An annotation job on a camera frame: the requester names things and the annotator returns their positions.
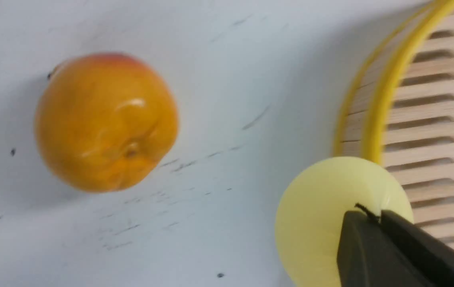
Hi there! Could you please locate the yellow bun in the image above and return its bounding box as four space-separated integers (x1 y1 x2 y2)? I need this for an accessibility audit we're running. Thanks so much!
275 156 414 287

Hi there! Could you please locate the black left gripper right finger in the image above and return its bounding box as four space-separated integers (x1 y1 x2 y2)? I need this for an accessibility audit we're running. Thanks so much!
380 210 454 287

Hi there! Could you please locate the bamboo steamer tray yellow rim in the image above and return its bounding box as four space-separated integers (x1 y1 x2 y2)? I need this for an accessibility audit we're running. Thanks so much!
332 0 454 265

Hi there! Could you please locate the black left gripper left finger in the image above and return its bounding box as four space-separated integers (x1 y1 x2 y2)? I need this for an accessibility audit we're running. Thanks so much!
337 211 434 287

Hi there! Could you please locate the orange toy tangerine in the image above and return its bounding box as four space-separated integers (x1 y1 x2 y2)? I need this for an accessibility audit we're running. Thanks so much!
34 51 179 193

